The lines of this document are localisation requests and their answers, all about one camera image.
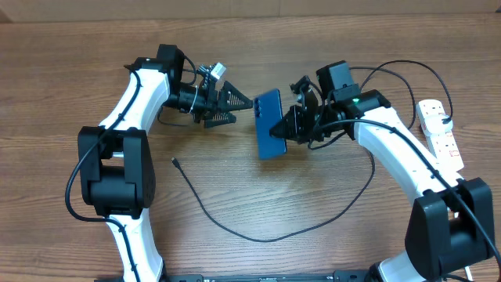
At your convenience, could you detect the white power strip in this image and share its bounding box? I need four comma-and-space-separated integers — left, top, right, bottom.
416, 99, 464, 172

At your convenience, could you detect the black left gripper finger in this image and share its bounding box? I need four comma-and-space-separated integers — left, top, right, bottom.
218, 81, 254, 110
204, 112, 236, 128

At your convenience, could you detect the black charger cable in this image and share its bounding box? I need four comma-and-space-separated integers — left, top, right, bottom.
170, 60, 454, 243

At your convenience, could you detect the white charger plug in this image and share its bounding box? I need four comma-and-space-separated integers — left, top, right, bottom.
422, 114, 453, 136

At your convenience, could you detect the blue smartphone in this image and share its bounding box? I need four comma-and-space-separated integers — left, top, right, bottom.
254, 89, 287, 161

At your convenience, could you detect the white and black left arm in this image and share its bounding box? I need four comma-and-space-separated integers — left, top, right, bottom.
67, 44, 254, 281

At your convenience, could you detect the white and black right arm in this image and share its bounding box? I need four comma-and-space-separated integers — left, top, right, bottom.
269, 61, 500, 281

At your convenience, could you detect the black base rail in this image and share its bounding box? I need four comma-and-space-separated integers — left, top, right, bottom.
93, 268, 443, 282

